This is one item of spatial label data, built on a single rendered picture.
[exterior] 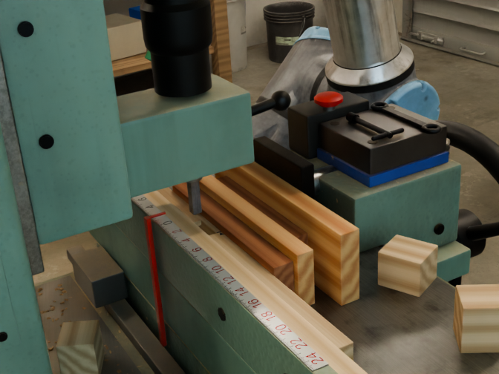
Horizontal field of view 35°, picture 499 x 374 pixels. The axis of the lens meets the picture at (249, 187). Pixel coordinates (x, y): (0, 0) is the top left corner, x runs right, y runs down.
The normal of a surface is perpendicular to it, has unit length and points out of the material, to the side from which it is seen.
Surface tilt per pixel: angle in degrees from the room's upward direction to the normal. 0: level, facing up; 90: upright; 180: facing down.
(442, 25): 86
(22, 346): 90
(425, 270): 90
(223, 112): 90
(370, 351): 0
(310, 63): 36
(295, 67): 48
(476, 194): 0
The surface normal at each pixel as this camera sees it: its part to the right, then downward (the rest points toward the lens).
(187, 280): -0.87, 0.26
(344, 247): 0.50, 0.35
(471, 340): -0.05, 0.44
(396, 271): -0.58, 0.39
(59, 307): -0.06, -0.90
